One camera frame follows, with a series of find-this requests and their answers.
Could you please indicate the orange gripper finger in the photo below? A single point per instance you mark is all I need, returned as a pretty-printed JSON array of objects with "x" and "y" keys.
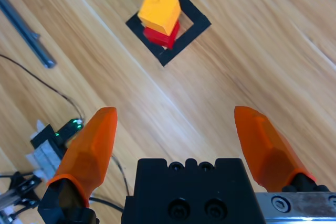
[
  {"x": 89, "y": 150},
  {"x": 265, "y": 150}
]

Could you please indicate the red wooden cube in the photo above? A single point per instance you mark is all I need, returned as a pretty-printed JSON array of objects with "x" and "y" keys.
[{"x": 160, "y": 39}]

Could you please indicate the yellow wooden cube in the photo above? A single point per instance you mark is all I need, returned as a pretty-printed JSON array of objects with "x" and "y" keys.
[{"x": 158, "y": 10}]

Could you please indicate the black metal clamp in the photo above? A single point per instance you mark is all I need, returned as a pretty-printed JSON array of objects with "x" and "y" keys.
[{"x": 22, "y": 187}]

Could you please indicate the black tape square outline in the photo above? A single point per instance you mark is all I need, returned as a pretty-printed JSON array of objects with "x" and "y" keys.
[{"x": 194, "y": 27}]

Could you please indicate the white ribbed bracket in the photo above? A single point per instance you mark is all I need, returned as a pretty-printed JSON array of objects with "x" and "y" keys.
[{"x": 44, "y": 159}]

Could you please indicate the silver metal rail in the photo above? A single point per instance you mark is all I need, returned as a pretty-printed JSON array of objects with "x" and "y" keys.
[{"x": 23, "y": 30}]

